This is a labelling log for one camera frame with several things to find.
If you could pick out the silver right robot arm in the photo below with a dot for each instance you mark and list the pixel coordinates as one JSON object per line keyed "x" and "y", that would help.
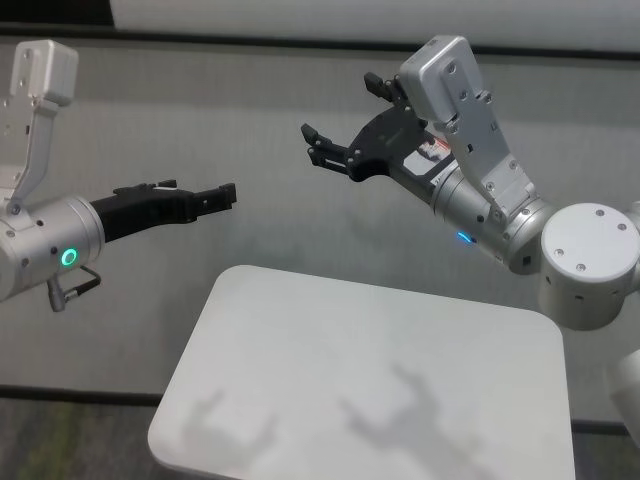
{"x": 585, "y": 265}

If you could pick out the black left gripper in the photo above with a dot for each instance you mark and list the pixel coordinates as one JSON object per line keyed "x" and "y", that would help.
{"x": 145, "y": 210}

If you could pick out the thin black wall rail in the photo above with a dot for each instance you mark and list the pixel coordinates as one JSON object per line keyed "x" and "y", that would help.
{"x": 320, "y": 41}

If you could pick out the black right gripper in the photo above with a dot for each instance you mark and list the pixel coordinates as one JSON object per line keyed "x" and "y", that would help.
{"x": 390, "y": 145}

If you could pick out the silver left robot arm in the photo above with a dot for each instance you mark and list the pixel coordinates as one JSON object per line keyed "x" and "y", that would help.
{"x": 45, "y": 250}

